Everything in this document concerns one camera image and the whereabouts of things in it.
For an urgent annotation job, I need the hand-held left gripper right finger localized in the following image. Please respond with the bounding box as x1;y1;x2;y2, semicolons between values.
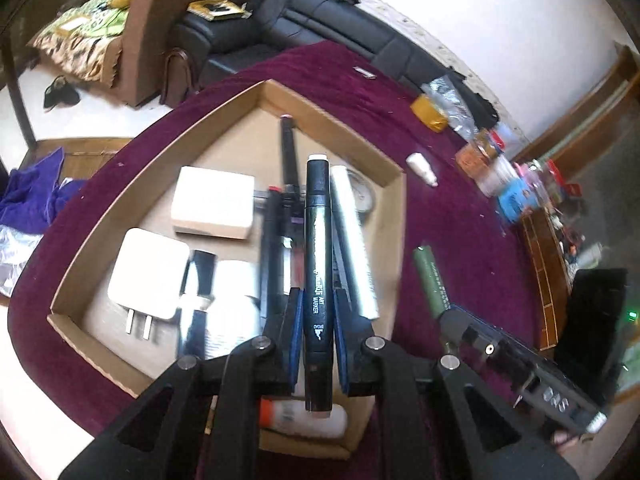
332;287;581;480

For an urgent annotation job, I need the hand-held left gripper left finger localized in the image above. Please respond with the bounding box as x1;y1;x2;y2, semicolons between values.
57;287;306;480

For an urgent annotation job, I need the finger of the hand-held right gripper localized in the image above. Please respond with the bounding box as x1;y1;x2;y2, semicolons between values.
439;306;539;382

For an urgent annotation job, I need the white capped black marker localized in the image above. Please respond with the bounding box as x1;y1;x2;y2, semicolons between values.
302;154;335;417

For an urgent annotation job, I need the green marker pen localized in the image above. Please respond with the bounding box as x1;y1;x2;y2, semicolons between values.
412;245;453;321

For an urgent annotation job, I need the white glue bottle orange cap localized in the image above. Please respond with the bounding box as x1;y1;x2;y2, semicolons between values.
259;399;348;438

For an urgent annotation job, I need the clear plastic pack red insert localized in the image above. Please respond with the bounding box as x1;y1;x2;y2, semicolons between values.
330;165;381;321

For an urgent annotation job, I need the red capped black marker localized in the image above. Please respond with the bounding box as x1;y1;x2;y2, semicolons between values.
259;186;287;321

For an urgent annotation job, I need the pink capped black marker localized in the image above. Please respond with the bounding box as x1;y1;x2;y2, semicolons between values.
279;114;301;201

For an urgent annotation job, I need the shallow cardboard box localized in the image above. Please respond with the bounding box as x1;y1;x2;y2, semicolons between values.
46;78;407;461

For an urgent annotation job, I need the person's right hand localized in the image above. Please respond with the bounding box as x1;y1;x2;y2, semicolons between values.
551;429;597;454

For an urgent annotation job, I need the wooden brick pattern counter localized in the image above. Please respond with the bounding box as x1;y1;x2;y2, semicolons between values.
520;205;573;353

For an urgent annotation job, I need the clutter of small items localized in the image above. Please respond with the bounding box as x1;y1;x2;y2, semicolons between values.
552;210;606;266

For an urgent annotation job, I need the clear jar with red lid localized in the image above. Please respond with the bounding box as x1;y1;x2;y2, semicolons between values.
542;160;583;196

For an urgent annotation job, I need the large white jar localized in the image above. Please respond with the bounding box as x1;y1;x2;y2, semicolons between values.
480;160;521;198

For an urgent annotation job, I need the small white bottle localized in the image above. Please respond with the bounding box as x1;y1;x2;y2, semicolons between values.
406;153;440;188

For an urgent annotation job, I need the orange label jar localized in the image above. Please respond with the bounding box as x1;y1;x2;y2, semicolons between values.
455;140;493;176

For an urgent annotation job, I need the clear jar with red contents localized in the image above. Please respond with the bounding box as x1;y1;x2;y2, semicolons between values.
477;127;521;156

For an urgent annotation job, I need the yellow tape roll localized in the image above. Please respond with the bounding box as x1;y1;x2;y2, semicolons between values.
410;94;448;132

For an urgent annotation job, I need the crinkled clear plastic wrapper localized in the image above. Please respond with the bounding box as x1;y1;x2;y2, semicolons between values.
422;74;481;136

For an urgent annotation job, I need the low wooden table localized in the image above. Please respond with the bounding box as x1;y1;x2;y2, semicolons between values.
20;137;133;181

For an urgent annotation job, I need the clear plastic bag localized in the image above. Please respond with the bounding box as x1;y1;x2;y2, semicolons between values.
0;225;43;298

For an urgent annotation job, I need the purple cloth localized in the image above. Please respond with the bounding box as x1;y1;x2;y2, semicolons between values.
0;147;86;233

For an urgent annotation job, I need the black leather sofa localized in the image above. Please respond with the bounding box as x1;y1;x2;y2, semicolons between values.
170;0;501;126

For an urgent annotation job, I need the brown armchair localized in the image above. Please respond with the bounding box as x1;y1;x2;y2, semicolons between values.
107;0;275;108

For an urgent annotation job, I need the yellow and black flat box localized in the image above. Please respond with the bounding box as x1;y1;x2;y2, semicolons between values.
187;0;251;22

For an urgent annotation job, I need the black shoe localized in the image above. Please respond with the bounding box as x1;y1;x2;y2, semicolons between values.
44;76;80;110

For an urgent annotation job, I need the yellow patterned blanket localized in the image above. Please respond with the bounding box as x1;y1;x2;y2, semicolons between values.
30;0;136;83

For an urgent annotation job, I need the small tan packet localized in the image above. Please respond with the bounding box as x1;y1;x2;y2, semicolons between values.
55;16;91;36

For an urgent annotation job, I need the wooden door frame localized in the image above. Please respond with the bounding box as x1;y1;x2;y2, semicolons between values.
520;45;640;171

